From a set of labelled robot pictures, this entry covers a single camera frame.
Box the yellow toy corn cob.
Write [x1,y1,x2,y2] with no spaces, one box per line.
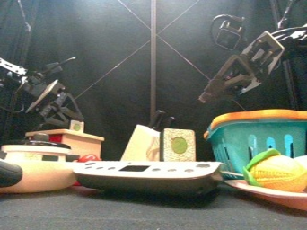
[241,148,307,193]

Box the black toy knife handle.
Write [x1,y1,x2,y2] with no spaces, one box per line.
[148,109,167,130]
[160,116,176,131]

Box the teal basket with orange rim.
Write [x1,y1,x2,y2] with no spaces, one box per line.
[203,109,307,181]

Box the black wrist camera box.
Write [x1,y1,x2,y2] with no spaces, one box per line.
[209,13,246,51]

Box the small green sushi piece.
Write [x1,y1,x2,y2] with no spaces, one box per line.
[69,119,85,134]

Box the cream wooden knife block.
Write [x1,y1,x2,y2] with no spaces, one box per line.
[120,124,161,163]

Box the black pot lid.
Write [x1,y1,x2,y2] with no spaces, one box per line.
[5,132,73,150]

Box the pink plate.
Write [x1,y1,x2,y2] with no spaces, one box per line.
[223,179,307,212]

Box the wooden toy stove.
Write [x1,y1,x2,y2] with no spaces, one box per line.
[24,128,105,160]

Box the grey toy kitchen appliance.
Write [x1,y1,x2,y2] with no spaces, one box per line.
[72,160,225,197]

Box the red toy piece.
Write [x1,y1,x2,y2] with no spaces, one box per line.
[76,154,101,164]

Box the cream toy pot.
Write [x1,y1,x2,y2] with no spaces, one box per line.
[0,144,79,194]

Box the black rounded object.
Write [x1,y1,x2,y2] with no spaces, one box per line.
[0,159,24,189]

